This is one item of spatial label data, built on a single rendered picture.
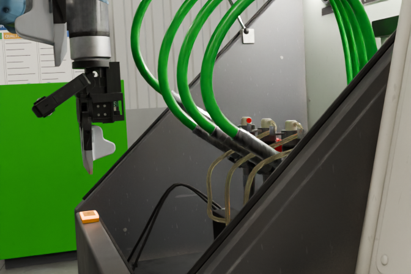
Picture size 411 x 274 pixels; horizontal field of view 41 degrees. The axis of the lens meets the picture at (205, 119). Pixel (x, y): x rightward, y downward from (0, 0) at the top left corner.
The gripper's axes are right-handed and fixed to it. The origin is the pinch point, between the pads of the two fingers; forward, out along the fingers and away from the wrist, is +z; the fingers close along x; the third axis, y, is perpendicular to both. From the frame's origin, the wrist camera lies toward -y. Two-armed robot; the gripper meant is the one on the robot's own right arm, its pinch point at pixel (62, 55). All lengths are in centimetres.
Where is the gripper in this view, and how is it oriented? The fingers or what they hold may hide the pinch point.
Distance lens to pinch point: 70.4
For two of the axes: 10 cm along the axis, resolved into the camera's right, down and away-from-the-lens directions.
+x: 3.1, 0.3, -9.5
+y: -9.5, 0.6, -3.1
